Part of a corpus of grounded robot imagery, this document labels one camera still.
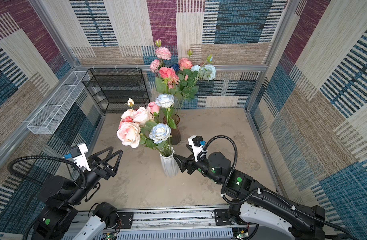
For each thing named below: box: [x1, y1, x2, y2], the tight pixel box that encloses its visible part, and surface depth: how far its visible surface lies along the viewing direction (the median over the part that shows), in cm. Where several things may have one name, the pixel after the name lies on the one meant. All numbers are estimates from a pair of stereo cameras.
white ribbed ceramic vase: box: [160, 146, 180, 177], surface depth 75 cm
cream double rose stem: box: [124, 98, 135, 110], surface depth 62 cm
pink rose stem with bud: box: [179, 49, 193, 75], surface depth 79 cm
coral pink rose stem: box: [118, 116, 134, 128], surface depth 57 cm
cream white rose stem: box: [116, 121, 141, 149], surface depth 49 cm
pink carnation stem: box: [150, 38, 172, 73], surface depth 72 cm
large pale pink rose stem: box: [148, 101, 160, 116], surface depth 63 cm
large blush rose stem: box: [131, 106, 154, 126], surface depth 56 cm
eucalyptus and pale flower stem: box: [189, 54, 216, 89], surface depth 74 cm
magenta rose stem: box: [159, 67, 176, 88], surface depth 74 cm
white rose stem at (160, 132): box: [148, 122, 172, 144], surface depth 57 cm
